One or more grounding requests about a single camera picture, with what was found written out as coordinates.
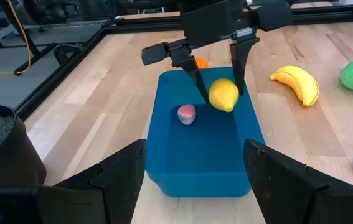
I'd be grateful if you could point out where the office chair white base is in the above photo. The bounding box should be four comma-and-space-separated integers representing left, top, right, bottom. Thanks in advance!
0, 0, 79, 47

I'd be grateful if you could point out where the black stand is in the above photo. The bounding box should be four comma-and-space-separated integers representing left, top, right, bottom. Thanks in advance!
0, 0, 59, 77

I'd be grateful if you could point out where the yellow banana toy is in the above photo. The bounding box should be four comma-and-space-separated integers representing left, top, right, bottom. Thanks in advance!
270, 65, 320, 107

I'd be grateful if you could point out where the small pink red fruit toy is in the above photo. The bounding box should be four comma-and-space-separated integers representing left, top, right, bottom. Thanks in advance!
177, 103, 197, 126

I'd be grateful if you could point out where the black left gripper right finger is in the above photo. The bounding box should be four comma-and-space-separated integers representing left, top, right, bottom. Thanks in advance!
243, 139, 353, 224

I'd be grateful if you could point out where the black aluminium table frame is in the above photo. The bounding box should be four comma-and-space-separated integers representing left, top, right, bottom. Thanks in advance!
14, 2, 353, 121

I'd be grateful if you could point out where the orange fruit toy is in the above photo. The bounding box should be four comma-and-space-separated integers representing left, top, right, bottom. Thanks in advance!
194, 57, 210, 69

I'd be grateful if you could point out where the blue plastic tupperware container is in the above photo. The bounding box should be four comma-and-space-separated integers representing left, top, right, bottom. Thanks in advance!
144, 67, 266, 198

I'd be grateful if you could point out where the yellow cable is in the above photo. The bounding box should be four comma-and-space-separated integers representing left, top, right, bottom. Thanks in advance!
0, 0, 31, 78

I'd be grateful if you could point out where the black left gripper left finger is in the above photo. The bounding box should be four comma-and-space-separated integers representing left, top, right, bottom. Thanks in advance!
37, 139, 148, 224

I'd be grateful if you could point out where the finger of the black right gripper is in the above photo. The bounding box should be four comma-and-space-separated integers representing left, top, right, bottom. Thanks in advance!
229, 37, 260, 96
169, 46, 210, 105

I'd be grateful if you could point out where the yellow lemon toy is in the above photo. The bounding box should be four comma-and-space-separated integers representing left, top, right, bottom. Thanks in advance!
208, 77, 240, 113

